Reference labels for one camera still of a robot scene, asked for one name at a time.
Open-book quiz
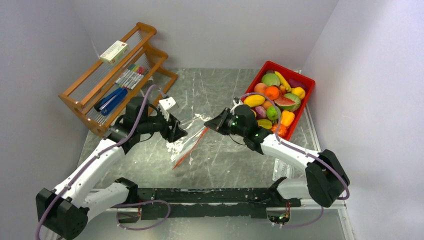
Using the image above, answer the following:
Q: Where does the white box on top shelf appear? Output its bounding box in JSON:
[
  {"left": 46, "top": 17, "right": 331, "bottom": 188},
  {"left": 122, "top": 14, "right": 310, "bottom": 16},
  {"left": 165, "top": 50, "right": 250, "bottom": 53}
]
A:
[{"left": 99, "top": 40, "right": 129, "bottom": 67}]

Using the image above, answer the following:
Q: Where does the peach toy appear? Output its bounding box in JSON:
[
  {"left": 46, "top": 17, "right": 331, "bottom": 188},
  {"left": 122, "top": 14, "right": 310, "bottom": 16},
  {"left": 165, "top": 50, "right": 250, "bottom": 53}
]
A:
[{"left": 253, "top": 82, "right": 268, "bottom": 95}]

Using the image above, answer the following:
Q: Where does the watermelon slice toy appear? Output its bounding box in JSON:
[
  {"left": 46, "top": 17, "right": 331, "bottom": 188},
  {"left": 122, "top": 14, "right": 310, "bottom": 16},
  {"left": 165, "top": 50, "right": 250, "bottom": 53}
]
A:
[{"left": 274, "top": 93, "right": 301, "bottom": 112}]

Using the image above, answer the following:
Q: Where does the orange bell pepper toy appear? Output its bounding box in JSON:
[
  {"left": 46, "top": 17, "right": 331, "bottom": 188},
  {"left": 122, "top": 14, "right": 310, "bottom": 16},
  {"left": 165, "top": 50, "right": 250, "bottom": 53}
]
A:
[{"left": 280, "top": 110, "right": 295, "bottom": 128}]

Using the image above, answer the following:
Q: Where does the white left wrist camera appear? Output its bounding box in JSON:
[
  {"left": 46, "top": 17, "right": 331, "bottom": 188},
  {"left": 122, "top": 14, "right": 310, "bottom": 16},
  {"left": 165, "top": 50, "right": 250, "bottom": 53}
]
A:
[{"left": 158, "top": 96, "right": 178, "bottom": 121}]

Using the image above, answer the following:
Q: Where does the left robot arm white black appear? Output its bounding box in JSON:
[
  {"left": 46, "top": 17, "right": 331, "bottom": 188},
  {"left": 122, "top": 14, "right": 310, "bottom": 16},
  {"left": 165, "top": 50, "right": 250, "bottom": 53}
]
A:
[{"left": 36, "top": 96, "right": 187, "bottom": 240}]

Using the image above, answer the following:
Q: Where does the green lime toy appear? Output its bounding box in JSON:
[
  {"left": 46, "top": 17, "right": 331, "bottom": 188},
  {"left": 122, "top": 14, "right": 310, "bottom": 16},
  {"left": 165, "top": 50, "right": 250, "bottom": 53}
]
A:
[{"left": 266, "top": 105, "right": 281, "bottom": 122}]

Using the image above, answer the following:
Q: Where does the clear zip top bag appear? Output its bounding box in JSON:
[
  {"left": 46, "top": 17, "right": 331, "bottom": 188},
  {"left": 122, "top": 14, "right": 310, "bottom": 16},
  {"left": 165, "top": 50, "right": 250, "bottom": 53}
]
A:
[{"left": 166, "top": 113, "right": 212, "bottom": 170}]

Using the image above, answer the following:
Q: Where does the blue stapler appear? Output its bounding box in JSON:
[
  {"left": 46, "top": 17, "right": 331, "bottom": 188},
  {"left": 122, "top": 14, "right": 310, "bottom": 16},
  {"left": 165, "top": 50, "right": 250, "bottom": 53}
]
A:
[{"left": 94, "top": 87, "right": 129, "bottom": 116}]

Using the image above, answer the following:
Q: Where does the purple eggplant toy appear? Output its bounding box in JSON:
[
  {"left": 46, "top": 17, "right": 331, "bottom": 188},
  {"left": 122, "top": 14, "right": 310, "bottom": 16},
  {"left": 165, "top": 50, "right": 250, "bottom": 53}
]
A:
[{"left": 287, "top": 78, "right": 308, "bottom": 91}]

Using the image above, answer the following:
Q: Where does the red plastic food bin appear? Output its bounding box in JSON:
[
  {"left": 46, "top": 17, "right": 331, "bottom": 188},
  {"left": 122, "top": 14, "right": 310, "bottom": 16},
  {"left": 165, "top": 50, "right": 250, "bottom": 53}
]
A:
[{"left": 242, "top": 61, "right": 316, "bottom": 141}]

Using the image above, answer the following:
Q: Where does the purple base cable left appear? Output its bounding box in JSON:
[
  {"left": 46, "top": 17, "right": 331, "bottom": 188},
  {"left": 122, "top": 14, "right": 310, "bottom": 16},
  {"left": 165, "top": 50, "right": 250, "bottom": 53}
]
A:
[{"left": 115, "top": 199, "right": 172, "bottom": 232}]

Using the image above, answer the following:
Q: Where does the banana toy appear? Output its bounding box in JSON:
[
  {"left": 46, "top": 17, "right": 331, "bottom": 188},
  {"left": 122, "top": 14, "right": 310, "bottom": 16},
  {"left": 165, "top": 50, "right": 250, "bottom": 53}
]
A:
[{"left": 274, "top": 71, "right": 292, "bottom": 93}]

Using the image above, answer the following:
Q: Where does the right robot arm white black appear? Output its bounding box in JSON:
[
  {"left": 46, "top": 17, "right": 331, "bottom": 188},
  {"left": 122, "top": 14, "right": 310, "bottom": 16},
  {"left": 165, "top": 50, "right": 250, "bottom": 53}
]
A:
[{"left": 204, "top": 104, "right": 350, "bottom": 208}]

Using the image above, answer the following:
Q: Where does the yellow mango toy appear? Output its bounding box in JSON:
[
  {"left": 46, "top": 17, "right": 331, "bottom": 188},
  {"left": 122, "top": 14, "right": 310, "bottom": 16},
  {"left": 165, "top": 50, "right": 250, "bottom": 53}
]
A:
[{"left": 243, "top": 94, "right": 266, "bottom": 108}]

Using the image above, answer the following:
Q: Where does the wooden shelf rack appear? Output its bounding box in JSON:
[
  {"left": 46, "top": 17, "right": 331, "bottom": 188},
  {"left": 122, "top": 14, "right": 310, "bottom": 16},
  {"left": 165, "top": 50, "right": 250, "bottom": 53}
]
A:
[{"left": 58, "top": 22, "right": 177, "bottom": 137}]

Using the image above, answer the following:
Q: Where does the purple onion toy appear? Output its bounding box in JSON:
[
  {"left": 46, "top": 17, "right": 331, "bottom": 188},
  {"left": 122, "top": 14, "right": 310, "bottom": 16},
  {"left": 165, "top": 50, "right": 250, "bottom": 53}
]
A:
[{"left": 254, "top": 105, "right": 267, "bottom": 119}]

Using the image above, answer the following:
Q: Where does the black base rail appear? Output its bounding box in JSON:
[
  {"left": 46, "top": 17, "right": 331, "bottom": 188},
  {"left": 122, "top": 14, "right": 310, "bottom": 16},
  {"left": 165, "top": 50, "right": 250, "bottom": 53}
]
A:
[{"left": 124, "top": 187, "right": 301, "bottom": 220}]

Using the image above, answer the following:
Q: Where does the green cabbage toy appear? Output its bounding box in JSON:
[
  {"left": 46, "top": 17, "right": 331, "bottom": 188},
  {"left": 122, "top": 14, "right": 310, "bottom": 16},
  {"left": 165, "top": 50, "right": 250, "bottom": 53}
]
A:
[{"left": 261, "top": 73, "right": 281, "bottom": 87}]

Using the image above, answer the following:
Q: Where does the bundle of coloured markers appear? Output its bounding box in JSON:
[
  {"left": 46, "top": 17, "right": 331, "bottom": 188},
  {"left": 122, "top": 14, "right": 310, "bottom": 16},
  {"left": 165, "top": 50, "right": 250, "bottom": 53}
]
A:
[{"left": 115, "top": 63, "right": 148, "bottom": 90}]

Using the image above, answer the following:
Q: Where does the yellow bell pepper toy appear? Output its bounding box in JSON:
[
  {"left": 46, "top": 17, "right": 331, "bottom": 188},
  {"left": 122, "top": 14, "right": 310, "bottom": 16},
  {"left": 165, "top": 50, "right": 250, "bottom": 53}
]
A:
[{"left": 291, "top": 86, "right": 306, "bottom": 100}]

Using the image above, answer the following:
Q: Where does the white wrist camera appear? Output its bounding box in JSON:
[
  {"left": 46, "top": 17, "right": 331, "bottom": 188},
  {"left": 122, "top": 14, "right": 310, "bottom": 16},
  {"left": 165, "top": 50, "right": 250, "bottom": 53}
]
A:
[
  {"left": 158, "top": 96, "right": 178, "bottom": 121},
  {"left": 230, "top": 97, "right": 244, "bottom": 114}
]

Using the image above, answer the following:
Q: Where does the orange fruit toy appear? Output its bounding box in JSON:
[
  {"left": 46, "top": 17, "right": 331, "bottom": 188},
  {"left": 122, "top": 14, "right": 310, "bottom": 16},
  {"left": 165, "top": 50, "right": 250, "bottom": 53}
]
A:
[{"left": 264, "top": 86, "right": 281, "bottom": 101}]

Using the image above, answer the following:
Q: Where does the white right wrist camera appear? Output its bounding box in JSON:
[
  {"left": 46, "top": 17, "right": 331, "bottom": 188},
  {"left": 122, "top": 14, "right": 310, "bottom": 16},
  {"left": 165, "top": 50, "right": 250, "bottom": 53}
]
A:
[{"left": 230, "top": 97, "right": 244, "bottom": 114}]

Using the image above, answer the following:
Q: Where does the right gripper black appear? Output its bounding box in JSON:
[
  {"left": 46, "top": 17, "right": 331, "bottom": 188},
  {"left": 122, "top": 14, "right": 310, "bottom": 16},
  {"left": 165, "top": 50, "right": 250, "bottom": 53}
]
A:
[{"left": 205, "top": 108, "right": 247, "bottom": 138}]

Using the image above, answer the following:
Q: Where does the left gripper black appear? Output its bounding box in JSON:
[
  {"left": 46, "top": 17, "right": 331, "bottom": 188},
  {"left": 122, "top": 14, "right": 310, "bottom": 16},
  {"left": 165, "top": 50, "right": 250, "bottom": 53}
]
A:
[{"left": 137, "top": 110, "right": 187, "bottom": 143}]

